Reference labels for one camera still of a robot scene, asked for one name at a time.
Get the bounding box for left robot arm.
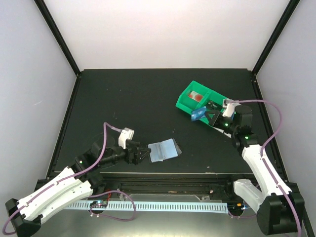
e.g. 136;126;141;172
5;140;151;237

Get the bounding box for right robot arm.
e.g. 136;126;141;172
204;105;305;237

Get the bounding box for dark card in bin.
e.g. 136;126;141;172
206;100;218;111

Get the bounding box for red card in bin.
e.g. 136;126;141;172
188;90;203;102

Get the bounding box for white plastic bin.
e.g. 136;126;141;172
213;127;232;138

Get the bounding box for green plastic bin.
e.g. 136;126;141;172
195;90;226;126
176;80;211;114

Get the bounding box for left controller board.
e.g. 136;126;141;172
90;200;108;209

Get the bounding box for controller board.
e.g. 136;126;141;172
90;200;108;209
227;202;250;211

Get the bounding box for right controller board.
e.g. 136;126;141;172
227;202;250;211

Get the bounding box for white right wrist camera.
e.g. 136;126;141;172
222;99;235;118

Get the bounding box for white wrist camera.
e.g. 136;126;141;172
222;99;235;118
118;127;134;149

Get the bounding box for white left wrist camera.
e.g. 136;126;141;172
118;127;134;149

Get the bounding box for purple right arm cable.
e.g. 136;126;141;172
224;99;303;237

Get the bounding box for white slotted cable duct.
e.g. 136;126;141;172
65;200;229;214

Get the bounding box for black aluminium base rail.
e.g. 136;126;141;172
101;172;252;197

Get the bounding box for black corner frame post right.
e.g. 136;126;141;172
252;0;300;76

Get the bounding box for black corner frame post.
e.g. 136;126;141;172
252;0;300;76
34;0;80;76

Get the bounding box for black corner frame post left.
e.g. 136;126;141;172
34;0;80;76

